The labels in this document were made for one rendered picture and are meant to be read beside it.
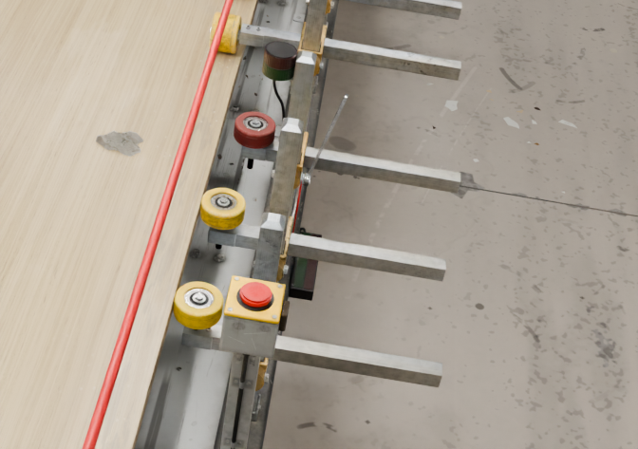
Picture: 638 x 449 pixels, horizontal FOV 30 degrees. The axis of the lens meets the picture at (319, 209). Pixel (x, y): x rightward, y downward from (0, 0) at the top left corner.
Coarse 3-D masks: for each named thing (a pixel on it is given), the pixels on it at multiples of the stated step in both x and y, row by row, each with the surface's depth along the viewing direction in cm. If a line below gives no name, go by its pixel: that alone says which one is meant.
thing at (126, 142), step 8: (104, 136) 221; (112, 136) 221; (120, 136) 221; (128, 136) 222; (136, 136) 222; (104, 144) 220; (112, 144) 219; (120, 144) 220; (128, 144) 220; (136, 144) 221; (128, 152) 220; (136, 152) 220
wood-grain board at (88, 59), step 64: (0, 0) 253; (64, 0) 257; (128, 0) 261; (192, 0) 264; (256, 0) 268; (0, 64) 236; (64, 64) 239; (128, 64) 242; (192, 64) 245; (0, 128) 220; (64, 128) 223; (128, 128) 226; (0, 192) 207; (64, 192) 209; (128, 192) 211; (192, 192) 214; (0, 256) 195; (64, 256) 197; (128, 256) 199; (0, 320) 184; (64, 320) 186; (0, 384) 174; (64, 384) 176; (128, 384) 178; (0, 448) 166; (64, 448) 167; (128, 448) 169
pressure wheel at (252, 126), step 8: (248, 112) 234; (256, 112) 234; (240, 120) 231; (248, 120) 232; (256, 120) 231; (264, 120) 233; (272, 120) 233; (240, 128) 229; (248, 128) 230; (256, 128) 231; (264, 128) 231; (272, 128) 231; (240, 136) 230; (248, 136) 229; (256, 136) 229; (264, 136) 229; (272, 136) 231; (248, 144) 230; (256, 144) 230; (264, 144) 231; (248, 160) 237; (248, 168) 238
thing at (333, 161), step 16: (272, 144) 235; (272, 160) 235; (304, 160) 234; (320, 160) 234; (336, 160) 234; (352, 160) 234; (368, 160) 235; (384, 160) 236; (368, 176) 235; (384, 176) 235; (400, 176) 234; (416, 176) 234; (432, 176) 234; (448, 176) 235
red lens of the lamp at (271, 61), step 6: (264, 54) 216; (264, 60) 216; (270, 60) 214; (276, 60) 214; (282, 60) 214; (288, 60) 214; (294, 60) 215; (276, 66) 215; (282, 66) 215; (288, 66) 215
